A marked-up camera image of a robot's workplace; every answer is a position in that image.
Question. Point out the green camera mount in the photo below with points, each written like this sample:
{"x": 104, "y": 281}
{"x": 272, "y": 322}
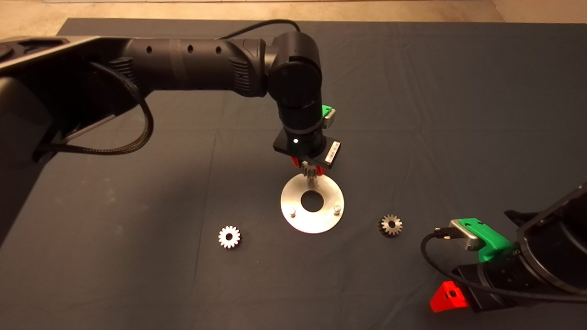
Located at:
{"x": 493, "y": 243}
{"x": 326, "y": 110}

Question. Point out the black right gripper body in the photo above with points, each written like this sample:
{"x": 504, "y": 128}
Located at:
{"x": 495, "y": 284}

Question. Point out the round metal carrier plate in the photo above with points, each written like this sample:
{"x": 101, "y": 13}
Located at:
{"x": 293, "y": 197}

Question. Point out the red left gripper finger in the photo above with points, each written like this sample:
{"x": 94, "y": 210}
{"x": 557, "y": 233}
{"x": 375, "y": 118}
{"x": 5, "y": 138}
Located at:
{"x": 297, "y": 162}
{"x": 320, "y": 170}

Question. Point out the dark grey table cloth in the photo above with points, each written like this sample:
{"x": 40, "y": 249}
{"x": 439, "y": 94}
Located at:
{"x": 412, "y": 114}

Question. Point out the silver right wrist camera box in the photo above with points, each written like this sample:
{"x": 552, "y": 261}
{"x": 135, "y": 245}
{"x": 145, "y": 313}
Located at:
{"x": 467, "y": 236}

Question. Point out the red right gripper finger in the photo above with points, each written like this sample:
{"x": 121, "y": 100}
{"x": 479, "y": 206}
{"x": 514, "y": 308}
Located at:
{"x": 448, "y": 299}

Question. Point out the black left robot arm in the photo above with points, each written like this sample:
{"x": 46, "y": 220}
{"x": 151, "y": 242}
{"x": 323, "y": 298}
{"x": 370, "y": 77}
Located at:
{"x": 192, "y": 64}

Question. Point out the small steel planetary gear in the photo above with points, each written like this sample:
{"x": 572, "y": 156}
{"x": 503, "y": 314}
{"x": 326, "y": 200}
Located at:
{"x": 224, "y": 238}
{"x": 310, "y": 173}
{"x": 385, "y": 227}

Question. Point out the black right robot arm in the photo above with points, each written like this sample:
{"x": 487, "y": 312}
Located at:
{"x": 559, "y": 238}

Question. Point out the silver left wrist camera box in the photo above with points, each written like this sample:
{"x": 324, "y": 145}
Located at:
{"x": 331, "y": 119}

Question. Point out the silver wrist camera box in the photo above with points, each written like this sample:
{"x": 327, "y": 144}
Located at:
{"x": 467, "y": 236}
{"x": 331, "y": 119}

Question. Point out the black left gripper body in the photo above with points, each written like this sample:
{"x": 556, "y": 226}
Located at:
{"x": 312, "y": 146}

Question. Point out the green right camera mount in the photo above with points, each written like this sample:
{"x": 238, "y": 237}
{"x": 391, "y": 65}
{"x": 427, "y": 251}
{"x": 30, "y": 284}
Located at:
{"x": 493, "y": 243}

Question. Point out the green left camera mount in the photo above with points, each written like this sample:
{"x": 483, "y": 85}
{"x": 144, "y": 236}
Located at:
{"x": 326, "y": 110}

